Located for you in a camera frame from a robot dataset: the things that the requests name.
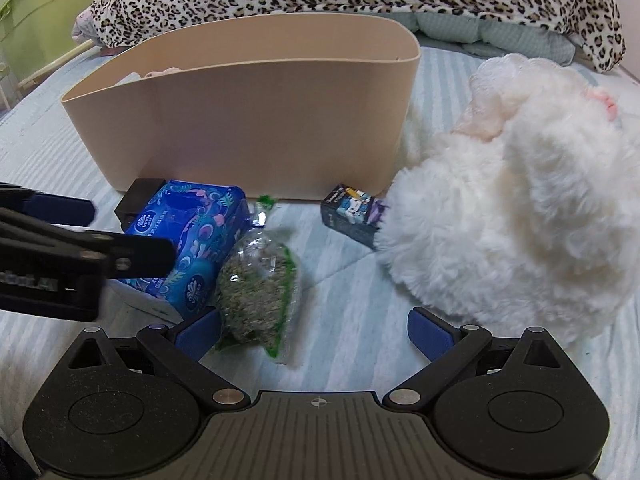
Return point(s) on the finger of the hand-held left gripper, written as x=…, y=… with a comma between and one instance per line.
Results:
x=135, y=256
x=57, y=208

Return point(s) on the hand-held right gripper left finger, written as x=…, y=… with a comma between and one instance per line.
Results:
x=199, y=334

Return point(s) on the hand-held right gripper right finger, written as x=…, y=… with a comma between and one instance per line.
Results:
x=429, y=334

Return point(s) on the blue patterned tissue pack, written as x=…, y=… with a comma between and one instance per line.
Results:
x=200, y=230

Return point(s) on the clear bag of dried herbs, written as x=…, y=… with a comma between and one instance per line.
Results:
x=255, y=285

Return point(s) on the beige plastic storage bin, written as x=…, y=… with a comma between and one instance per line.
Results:
x=250, y=125

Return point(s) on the small plain black box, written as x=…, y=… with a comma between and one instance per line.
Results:
x=137, y=195

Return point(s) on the striped light blue bedsheet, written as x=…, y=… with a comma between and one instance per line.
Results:
x=350, y=285

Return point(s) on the white fluffy plush toy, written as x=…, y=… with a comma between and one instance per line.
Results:
x=500, y=210

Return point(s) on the small black printed carton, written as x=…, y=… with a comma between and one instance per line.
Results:
x=345, y=215

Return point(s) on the white paper item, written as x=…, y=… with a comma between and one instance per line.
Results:
x=130, y=80

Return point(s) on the pink soft item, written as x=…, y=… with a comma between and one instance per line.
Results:
x=162, y=72

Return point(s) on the green plastic container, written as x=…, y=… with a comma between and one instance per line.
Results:
x=40, y=15

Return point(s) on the pale teal quilt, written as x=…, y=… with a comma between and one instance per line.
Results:
x=450, y=27

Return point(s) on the cream wooden rail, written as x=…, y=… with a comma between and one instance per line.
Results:
x=55, y=63

